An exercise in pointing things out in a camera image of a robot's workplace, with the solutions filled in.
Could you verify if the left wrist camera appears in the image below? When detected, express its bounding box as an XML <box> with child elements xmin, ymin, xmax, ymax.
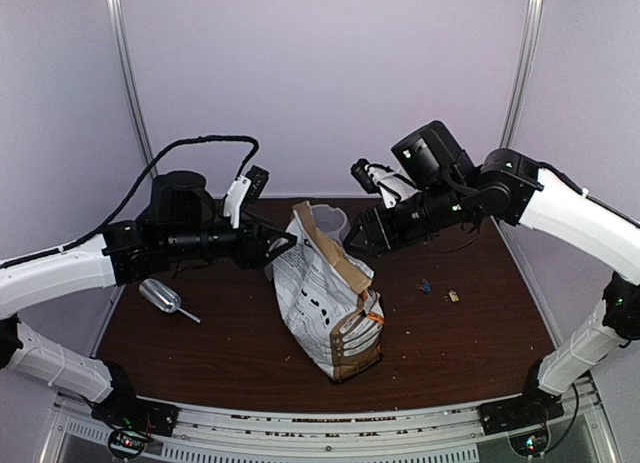
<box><xmin>222</xmin><ymin>166</ymin><xmax>270</xmax><ymax>229</ymax></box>

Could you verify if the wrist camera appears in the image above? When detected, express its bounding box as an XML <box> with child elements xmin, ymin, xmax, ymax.
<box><xmin>350</xmin><ymin>158</ymin><xmax>418</xmax><ymax>209</ymax></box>
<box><xmin>222</xmin><ymin>166</ymin><xmax>270</xmax><ymax>229</ymax></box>

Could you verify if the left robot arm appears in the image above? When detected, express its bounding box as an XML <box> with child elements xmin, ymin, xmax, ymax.
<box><xmin>1</xmin><ymin>167</ymin><xmax>297</xmax><ymax>427</ymax></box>

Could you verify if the grey double pet bowl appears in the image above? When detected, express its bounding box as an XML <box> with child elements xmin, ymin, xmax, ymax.
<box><xmin>311</xmin><ymin>204</ymin><xmax>351</xmax><ymax>244</ymax></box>

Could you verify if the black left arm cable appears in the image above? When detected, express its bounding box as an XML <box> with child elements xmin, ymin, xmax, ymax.
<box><xmin>0</xmin><ymin>135</ymin><xmax>261</xmax><ymax>272</ymax></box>

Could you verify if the dog food bag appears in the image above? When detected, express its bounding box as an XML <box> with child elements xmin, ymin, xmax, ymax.
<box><xmin>268</xmin><ymin>201</ymin><xmax>385</xmax><ymax>382</ymax></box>

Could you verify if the metal scoop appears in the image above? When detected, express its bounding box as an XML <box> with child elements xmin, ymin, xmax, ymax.
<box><xmin>138</xmin><ymin>278</ymin><xmax>201</xmax><ymax>324</ymax></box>

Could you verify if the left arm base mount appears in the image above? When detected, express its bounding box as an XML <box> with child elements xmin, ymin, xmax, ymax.
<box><xmin>88</xmin><ymin>400</ymin><xmax>179</xmax><ymax>461</ymax></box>

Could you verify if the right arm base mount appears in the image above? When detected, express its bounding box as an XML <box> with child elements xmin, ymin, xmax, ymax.
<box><xmin>478</xmin><ymin>396</ymin><xmax>565</xmax><ymax>458</ymax></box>

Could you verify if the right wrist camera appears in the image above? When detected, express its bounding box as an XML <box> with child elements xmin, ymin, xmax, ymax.
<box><xmin>350</xmin><ymin>158</ymin><xmax>418</xmax><ymax>209</ymax></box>

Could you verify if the left aluminium frame post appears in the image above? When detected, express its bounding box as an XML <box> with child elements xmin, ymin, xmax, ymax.
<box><xmin>103</xmin><ymin>0</ymin><xmax>156</xmax><ymax>174</ymax></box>

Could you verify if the aluminium frame post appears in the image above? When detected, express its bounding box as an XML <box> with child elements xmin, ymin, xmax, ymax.
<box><xmin>499</xmin><ymin>0</ymin><xmax>544</xmax><ymax>148</ymax></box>
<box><xmin>103</xmin><ymin>0</ymin><xmax>156</xmax><ymax>174</ymax></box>

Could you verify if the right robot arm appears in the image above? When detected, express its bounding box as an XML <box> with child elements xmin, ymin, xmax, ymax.
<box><xmin>344</xmin><ymin>121</ymin><xmax>639</xmax><ymax>425</ymax></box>

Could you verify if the front aluminium rail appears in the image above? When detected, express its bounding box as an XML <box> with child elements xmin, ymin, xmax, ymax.
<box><xmin>49</xmin><ymin>382</ymin><xmax>616</xmax><ymax>463</ymax></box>

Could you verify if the right aluminium frame post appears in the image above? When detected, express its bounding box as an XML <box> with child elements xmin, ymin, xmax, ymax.
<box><xmin>499</xmin><ymin>0</ymin><xmax>544</xmax><ymax>148</ymax></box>

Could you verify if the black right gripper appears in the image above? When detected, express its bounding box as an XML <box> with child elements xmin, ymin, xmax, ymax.
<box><xmin>342</xmin><ymin>179</ymin><xmax>472</xmax><ymax>259</ymax></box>

